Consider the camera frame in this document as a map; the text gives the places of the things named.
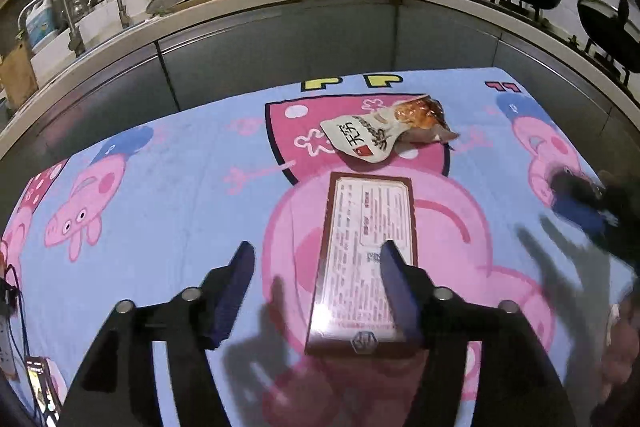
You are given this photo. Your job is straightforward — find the upright wooden cutting board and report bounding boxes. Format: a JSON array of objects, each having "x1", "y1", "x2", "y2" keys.
[{"x1": 0, "y1": 41, "x2": 40, "y2": 110}]

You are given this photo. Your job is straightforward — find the black wok with lid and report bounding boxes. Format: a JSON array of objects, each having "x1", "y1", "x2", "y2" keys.
[{"x1": 577, "y1": 0, "x2": 640, "y2": 75}]

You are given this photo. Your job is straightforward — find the steel kitchen faucets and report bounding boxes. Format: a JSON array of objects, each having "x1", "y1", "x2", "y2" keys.
[{"x1": 30, "y1": 0, "x2": 166, "y2": 58}]

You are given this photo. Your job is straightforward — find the orange-rimmed white power strip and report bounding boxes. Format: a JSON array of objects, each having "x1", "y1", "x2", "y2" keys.
[{"x1": 0, "y1": 314, "x2": 18, "y2": 380}]

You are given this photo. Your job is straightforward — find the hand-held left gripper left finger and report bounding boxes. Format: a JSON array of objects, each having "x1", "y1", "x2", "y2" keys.
[{"x1": 59, "y1": 241, "x2": 257, "y2": 427}]

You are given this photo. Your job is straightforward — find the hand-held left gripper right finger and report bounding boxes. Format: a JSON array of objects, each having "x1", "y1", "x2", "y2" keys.
[{"x1": 380, "y1": 239, "x2": 578, "y2": 427}]

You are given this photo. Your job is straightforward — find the black charger plug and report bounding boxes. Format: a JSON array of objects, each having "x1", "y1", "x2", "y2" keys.
[{"x1": 0, "y1": 279, "x2": 21, "y2": 308}]

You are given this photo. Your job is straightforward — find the brown cardboard box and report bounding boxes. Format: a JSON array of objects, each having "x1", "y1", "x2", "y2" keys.
[{"x1": 304, "y1": 172, "x2": 421, "y2": 358}]

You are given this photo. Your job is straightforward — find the smartphone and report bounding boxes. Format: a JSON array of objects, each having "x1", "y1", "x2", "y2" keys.
[{"x1": 25, "y1": 356, "x2": 63, "y2": 427}]

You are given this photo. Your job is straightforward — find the blue and white detergent bottle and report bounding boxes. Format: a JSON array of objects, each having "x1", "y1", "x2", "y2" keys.
[{"x1": 25, "y1": 0, "x2": 63, "y2": 50}]

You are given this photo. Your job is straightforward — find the cartoon pig printed blanket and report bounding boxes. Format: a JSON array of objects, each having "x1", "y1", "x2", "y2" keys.
[{"x1": 0, "y1": 66, "x2": 640, "y2": 427}]

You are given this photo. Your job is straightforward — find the white and brown snack packet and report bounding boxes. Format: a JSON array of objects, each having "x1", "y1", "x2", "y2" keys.
[{"x1": 320, "y1": 94, "x2": 461, "y2": 165}]

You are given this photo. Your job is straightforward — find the black charging cable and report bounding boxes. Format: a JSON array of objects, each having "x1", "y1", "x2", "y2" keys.
[{"x1": 5, "y1": 264, "x2": 41, "y2": 423}]

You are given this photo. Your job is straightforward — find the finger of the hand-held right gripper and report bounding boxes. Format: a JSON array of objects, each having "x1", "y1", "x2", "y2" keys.
[
  {"x1": 550, "y1": 169, "x2": 603, "y2": 200},
  {"x1": 551, "y1": 196, "x2": 618, "y2": 240}
]

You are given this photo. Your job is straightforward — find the gas stove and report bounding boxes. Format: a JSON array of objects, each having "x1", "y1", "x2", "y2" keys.
[{"x1": 487, "y1": 0, "x2": 640, "y2": 92}]

